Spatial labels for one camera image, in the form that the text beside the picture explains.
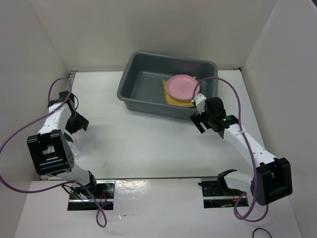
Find clear glass cup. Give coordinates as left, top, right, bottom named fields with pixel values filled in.
left=64, top=131, right=80, bottom=159

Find yellow woven bamboo mat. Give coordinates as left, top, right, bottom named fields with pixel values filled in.
left=162, top=79, right=194, bottom=108

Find pink bear plate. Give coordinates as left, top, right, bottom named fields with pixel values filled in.
left=166, top=74, right=200, bottom=99

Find cream bear plate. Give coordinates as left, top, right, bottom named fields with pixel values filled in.
left=167, top=92, right=192, bottom=102

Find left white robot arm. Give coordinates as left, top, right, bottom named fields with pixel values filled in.
left=27, top=91, right=99, bottom=198

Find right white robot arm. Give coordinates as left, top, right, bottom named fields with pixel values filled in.
left=190, top=94, right=293, bottom=206

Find grey plastic bin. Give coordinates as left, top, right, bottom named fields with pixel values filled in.
left=117, top=52, right=218, bottom=120

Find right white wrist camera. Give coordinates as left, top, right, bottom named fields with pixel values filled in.
left=192, top=93, right=207, bottom=114

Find aluminium frame rail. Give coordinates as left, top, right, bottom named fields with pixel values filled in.
left=68, top=70, right=77, bottom=85

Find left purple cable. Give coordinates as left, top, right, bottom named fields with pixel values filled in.
left=0, top=78, right=112, bottom=228

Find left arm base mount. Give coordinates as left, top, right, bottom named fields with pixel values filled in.
left=63, top=180, right=115, bottom=211

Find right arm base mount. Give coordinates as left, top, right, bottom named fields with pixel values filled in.
left=198, top=177, right=243, bottom=209

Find black cable loop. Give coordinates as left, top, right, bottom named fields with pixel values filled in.
left=252, top=228, right=272, bottom=238

